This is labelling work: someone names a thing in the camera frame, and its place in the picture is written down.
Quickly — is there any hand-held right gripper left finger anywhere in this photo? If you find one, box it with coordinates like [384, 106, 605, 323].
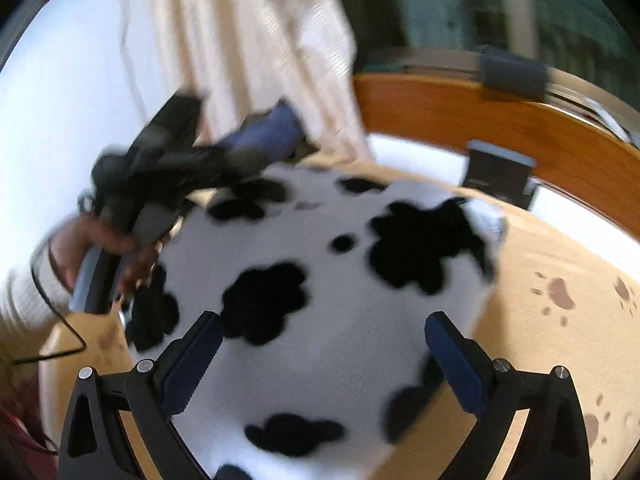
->
[59, 310, 225, 480]

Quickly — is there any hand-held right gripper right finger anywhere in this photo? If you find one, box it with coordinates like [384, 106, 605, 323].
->
[424, 311, 592, 480]

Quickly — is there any dark red cloth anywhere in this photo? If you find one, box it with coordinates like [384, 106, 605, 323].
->
[0, 400, 61, 461]

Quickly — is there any white bed sheet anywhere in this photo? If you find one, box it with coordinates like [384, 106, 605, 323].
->
[365, 132, 631, 233]

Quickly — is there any wooden headboard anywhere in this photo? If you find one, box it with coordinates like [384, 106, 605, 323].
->
[352, 72, 640, 238]

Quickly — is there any black and white cow-print garment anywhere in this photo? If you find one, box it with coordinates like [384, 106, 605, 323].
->
[122, 165, 508, 480]

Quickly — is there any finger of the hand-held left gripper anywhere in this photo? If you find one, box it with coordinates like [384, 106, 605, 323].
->
[165, 142, 266, 182]
[127, 91, 211, 158]

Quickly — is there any yellow paw-print blanket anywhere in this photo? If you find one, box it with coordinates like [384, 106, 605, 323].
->
[37, 155, 640, 480]

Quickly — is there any black cable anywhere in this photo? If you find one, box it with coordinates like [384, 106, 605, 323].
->
[12, 237, 87, 366]

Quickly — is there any blue and dark knit garment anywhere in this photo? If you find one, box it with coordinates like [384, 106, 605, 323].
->
[220, 100, 318, 168]

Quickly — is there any person's left hand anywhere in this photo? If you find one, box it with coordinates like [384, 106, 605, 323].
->
[50, 212, 162, 296]

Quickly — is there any person's left forearm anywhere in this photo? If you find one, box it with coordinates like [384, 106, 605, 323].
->
[0, 250, 68, 361]

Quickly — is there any dark grey box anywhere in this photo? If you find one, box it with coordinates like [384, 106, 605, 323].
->
[477, 50, 548, 101]

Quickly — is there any cream curtain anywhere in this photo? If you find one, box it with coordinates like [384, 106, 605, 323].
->
[117, 0, 373, 161]

